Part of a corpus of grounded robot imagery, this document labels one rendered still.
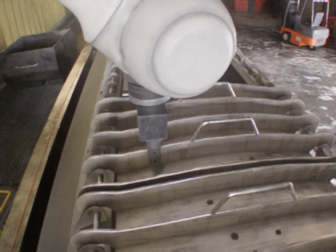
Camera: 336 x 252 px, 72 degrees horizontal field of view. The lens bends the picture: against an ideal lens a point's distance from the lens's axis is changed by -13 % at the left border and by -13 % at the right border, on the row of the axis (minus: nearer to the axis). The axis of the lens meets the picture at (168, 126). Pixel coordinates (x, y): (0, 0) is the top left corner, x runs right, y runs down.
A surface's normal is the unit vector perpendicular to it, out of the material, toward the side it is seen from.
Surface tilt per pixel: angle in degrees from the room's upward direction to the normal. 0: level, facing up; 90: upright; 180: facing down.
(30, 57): 93
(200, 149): 90
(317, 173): 90
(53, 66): 90
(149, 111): 0
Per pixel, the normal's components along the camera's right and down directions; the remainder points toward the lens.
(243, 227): -0.05, -0.81
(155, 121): 0.11, 0.58
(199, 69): 0.36, 0.59
